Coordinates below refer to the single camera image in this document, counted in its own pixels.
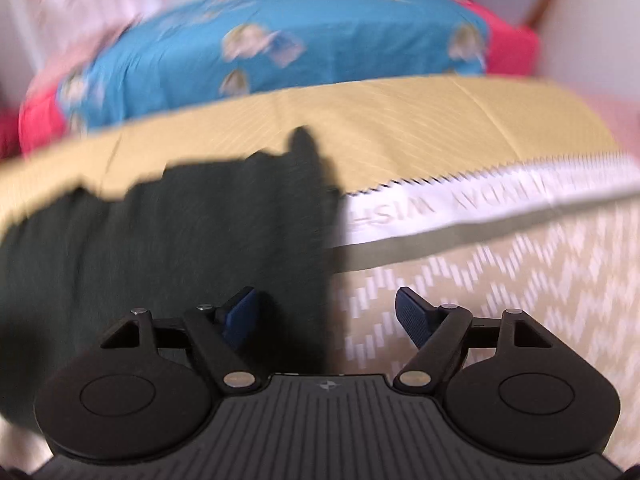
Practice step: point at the dark green knit sweater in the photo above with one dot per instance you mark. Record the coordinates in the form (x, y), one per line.
(196, 236)

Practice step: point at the blue floral folded quilt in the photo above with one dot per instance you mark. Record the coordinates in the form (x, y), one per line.
(280, 45)

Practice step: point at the pink floral curtain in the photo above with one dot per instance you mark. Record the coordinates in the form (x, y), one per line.
(34, 30)

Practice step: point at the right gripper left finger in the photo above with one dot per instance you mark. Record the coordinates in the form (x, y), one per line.
(212, 337)

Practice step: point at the yellow patterned bed cover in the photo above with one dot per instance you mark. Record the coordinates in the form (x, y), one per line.
(486, 192)

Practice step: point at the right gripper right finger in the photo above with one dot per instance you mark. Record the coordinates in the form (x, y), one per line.
(443, 337)

